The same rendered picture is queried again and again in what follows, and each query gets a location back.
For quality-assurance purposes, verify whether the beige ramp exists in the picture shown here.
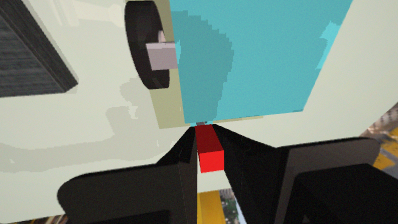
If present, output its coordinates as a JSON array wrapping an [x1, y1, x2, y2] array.
[[149, 0, 264, 129]]

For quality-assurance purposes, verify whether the red-headed pin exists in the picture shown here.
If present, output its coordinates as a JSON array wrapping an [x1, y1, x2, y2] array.
[[195, 122, 224, 173]]

